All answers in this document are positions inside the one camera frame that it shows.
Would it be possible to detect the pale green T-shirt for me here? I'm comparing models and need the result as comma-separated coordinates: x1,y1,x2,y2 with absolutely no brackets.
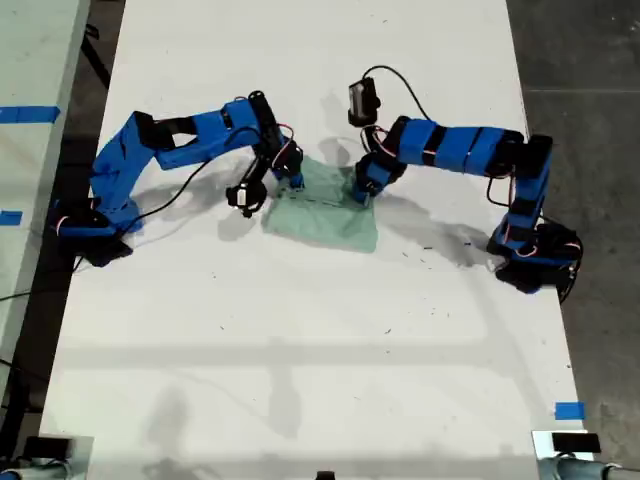
260,153,380,255

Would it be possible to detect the black slanted stand leg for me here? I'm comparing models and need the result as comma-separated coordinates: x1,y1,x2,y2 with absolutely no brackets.
79,19,114,91

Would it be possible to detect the long blue tape strip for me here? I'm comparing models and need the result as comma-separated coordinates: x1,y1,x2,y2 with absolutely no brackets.
0,105,61,124

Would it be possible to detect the pale side table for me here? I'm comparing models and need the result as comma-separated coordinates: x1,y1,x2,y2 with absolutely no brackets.
0,0,92,401

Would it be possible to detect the square blue tape piece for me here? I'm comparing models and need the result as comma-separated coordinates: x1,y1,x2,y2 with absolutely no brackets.
554,401,586,421

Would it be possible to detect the pale green rounded pad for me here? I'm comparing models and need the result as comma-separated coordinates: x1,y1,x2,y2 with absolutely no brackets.
0,459,74,480
538,455,640,480

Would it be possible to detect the black arm camera box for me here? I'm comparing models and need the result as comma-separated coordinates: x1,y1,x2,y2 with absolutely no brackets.
347,77,381,126
224,180,269,219

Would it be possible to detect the black camera cable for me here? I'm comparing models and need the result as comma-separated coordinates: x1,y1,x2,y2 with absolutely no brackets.
112,124,261,234
363,64,435,123

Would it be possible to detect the black arm base cable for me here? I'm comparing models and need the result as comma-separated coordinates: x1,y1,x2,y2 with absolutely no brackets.
557,234,585,305

